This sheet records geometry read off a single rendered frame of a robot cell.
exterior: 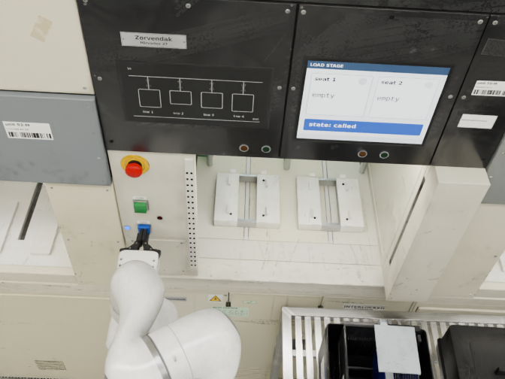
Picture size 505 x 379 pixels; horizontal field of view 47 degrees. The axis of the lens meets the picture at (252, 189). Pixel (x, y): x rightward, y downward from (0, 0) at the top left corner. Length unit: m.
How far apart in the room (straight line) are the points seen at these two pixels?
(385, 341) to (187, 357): 0.65
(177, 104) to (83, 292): 0.86
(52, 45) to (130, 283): 0.49
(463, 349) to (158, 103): 1.10
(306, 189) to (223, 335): 1.05
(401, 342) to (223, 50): 0.81
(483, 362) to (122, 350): 1.13
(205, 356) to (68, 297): 1.03
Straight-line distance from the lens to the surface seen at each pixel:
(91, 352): 2.30
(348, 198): 1.97
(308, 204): 1.92
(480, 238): 1.69
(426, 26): 1.16
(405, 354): 1.49
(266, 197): 1.93
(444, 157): 1.41
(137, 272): 1.05
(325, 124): 1.28
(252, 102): 1.24
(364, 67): 1.19
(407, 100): 1.27
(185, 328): 0.99
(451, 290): 1.90
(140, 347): 0.98
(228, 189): 1.94
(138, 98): 1.26
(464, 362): 1.79
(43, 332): 2.21
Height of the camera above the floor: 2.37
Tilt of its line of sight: 49 degrees down
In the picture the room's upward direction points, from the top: 4 degrees clockwise
